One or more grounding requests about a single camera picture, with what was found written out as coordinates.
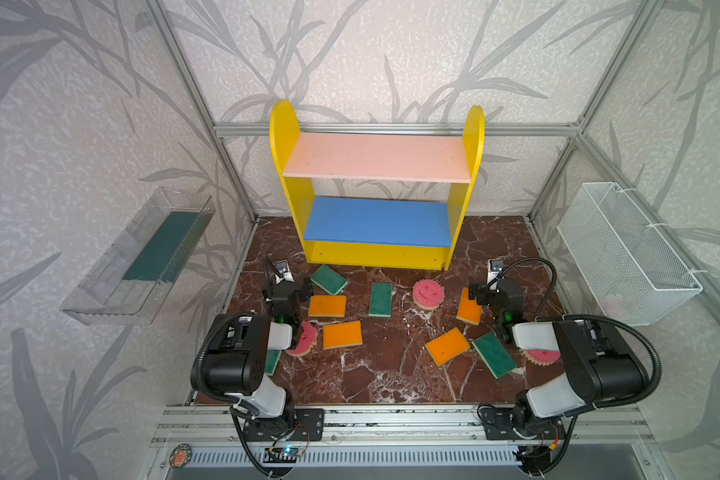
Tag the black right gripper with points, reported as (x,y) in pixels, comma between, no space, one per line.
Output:
(495,294)

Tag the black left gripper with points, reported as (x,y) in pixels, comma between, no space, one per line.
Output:
(288,290)

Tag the orange sponge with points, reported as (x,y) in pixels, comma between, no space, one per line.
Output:
(327,306)
(447,346)
(347,334)
(468,310)

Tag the pink smiley sponge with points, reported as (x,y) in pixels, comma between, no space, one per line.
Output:
(306,342)
(541,357)
(428,294)

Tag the green sponge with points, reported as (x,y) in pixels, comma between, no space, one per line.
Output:
(329,280)
(494,354)
(380,305)

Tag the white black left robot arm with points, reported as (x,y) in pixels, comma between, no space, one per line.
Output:
(230,365)

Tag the green sponge under left arm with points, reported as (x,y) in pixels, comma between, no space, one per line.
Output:
(272,361)

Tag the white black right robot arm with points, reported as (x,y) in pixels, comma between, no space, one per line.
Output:
(607,363)

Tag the yellow shelf with coloured boards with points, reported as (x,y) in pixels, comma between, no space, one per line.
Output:
(389,233)

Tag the green pad in clear bin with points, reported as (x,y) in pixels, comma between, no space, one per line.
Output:
(168,250)

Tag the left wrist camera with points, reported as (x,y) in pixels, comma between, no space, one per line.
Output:
(283,272)

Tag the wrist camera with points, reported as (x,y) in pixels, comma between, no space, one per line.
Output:
(283,272)
(495,268)

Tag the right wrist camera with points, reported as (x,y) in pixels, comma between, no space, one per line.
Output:
(495,268)

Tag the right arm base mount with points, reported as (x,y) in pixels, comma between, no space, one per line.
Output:
(510,423)

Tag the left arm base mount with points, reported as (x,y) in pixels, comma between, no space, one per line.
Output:
(300,424)

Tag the white wire mesh basket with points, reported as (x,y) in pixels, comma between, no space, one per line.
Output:
(632,271)

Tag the clear plastic wall bin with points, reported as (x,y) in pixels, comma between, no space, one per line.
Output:
(103,297)

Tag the aluminium front rail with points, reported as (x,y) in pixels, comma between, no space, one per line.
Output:
(398,424)

